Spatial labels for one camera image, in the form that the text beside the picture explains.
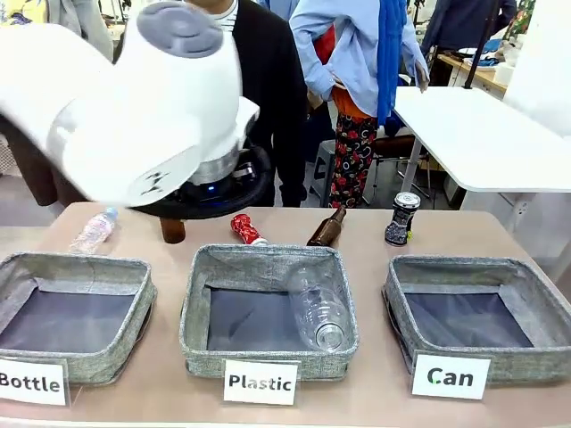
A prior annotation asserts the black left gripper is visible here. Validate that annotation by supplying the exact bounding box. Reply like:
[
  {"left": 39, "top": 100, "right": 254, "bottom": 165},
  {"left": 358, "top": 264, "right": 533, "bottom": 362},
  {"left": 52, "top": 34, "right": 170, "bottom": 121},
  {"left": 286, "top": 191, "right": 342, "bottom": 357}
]
[{"left": 178, "top": 161, "right": 259, "bottom": 202}]

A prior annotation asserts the grey fabric basket labelled Plastic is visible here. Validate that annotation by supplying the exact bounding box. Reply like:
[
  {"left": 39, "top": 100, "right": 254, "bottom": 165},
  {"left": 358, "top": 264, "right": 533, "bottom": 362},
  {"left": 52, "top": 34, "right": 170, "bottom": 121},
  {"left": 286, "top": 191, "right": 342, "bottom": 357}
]
[{"left": 178, "top": 243, "right": 360, "bottom": 382}]

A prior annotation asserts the white sign reading Bottle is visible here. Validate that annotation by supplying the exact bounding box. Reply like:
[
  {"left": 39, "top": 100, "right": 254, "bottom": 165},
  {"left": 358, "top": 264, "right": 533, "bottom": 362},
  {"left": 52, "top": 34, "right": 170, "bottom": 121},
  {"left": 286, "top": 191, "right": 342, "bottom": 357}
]
[{"left": 0, "top": 356, "right": 70, "bottom": 407}]

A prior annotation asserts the grey fabric basket labelled Can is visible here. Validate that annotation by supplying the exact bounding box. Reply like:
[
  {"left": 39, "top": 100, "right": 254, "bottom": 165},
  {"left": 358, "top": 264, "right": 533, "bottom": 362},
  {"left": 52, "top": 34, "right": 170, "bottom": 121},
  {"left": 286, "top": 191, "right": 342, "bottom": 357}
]
[{"left": 381, "top": 254, "right": 571, "bottom": 387}]

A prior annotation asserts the red drink can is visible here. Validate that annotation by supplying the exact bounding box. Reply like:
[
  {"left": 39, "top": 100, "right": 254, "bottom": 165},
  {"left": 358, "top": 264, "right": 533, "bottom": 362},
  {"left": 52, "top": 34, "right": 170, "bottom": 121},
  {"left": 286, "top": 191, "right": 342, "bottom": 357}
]
[{"left": 229, "top": 213, "right": 271, "bottom": 247}]

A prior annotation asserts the white sign reading Can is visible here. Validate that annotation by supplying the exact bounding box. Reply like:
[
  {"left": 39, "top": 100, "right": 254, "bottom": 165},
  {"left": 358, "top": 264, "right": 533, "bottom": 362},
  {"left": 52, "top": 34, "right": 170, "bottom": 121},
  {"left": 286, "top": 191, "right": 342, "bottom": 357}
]
[{"left": 410, "top": 350, "right": 492, "bottom": 401}]

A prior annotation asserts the person in black jacket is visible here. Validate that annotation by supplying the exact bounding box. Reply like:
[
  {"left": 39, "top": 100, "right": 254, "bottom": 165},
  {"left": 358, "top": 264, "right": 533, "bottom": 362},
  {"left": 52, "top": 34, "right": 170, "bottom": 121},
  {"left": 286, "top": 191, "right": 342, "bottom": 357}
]
[{"left": 180, "top": 0, "right": 310, "bottom": 209}]

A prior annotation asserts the grey fabric basket labelled Bottle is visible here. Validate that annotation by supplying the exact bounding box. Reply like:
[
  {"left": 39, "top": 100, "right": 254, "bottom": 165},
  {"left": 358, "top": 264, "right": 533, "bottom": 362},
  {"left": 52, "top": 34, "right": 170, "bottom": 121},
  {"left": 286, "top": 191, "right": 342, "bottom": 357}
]
[{"left": 0, "top": 251, "right": 159, "bottom": 386}]

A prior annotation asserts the figure in blue shirt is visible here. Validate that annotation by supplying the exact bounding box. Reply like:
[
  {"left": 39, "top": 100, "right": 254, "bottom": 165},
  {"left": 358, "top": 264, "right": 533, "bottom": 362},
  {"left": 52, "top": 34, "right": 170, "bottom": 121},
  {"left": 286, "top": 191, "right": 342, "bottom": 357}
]
[{"left": 288, "top": 0, "right": 432, "bottom": 210}]

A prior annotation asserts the black patterned drink can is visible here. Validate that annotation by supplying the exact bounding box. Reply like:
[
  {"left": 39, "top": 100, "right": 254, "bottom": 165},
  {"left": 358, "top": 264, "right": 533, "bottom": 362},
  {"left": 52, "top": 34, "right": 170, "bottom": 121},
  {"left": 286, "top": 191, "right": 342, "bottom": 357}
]
[{"left": 384, "top": 191, "right": 423, "bottom": 247}]

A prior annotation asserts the person in grey coat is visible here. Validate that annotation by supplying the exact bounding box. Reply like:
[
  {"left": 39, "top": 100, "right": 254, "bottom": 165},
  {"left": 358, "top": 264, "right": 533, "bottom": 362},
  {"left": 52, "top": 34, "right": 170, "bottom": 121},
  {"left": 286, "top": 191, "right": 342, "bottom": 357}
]
[{"left": 46, "top": 0, "right": 115, "bottom": 62}]

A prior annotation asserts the brown chair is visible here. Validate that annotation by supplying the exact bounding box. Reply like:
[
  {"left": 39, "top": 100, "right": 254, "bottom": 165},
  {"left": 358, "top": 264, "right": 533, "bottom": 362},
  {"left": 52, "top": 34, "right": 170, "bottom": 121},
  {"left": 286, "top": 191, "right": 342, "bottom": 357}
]
[{"left": 370, "top": 135, "right": 432, "bottom": 204}]

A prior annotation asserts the large clear plastic bottle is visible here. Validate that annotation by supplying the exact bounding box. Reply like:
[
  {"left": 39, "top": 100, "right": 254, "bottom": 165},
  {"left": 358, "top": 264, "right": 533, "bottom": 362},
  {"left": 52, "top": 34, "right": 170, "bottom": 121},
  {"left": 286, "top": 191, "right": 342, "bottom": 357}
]
[{"left": 288, "top": 265, "right": 352, "bottom": 354}]

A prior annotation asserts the metal stool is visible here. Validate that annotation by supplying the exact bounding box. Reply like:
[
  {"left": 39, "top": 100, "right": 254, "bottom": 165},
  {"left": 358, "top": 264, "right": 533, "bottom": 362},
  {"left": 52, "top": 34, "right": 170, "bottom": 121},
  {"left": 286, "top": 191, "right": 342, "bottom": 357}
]
[{"left": 309, "top": 139, "right": 336, "bottom": 209}]

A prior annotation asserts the wooden work table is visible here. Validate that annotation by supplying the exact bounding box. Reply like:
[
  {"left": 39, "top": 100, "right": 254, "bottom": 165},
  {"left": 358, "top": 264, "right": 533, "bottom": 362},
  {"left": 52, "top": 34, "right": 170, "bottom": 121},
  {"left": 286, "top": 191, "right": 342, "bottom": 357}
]
[{"left": 435, "top": 52, "right": 510, "bottom": 98}]

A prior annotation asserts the brown glass bottle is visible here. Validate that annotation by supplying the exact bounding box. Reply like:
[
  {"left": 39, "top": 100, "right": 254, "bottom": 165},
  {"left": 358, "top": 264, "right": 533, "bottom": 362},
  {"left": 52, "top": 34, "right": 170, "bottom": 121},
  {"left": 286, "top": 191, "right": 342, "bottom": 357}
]
[
  {"left": 160, "top": 217, "right": 186, "bottom": 244},
  {"left": 305, "top": 205, "right": 348, "bottom": 248}
]

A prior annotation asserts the person in dark blue jacket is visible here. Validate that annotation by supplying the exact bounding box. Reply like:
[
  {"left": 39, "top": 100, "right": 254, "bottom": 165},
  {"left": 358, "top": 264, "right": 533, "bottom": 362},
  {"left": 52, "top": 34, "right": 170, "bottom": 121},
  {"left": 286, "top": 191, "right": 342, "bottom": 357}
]
[{"left": 420, "top": 0, "right": 517, "bottom": 55}]

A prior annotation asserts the dark brown cabinet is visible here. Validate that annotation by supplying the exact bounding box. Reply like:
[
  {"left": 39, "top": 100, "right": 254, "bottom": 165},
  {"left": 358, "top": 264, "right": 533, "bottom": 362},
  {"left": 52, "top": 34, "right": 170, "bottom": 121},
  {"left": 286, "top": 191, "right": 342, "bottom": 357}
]
[{"left": 0, "top": 119, "right": 88, "bottom": 209}]

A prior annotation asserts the white side table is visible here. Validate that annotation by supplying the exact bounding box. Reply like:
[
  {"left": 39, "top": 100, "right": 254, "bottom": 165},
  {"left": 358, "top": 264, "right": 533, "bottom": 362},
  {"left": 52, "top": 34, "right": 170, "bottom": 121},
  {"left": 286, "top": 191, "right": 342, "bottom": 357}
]
[{"left": 393, "top": 86, "right": 571, "bottom": 194}]

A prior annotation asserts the small pink-label plastic bottle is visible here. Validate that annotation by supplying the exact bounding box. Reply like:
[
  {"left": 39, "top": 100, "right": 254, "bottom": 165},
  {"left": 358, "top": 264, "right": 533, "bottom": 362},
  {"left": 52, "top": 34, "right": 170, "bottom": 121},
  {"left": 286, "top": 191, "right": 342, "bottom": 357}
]
[{"left": 69, "top": 207, "right": 120, "bottom": 256}]

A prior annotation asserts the white sign reading Plastic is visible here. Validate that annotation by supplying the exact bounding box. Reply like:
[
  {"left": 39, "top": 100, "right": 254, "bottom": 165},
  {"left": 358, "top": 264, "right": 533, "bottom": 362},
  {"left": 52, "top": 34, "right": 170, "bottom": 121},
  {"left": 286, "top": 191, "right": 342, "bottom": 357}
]
[{"left": 222, "top": 358, "right": 300, "bottom": 407}]

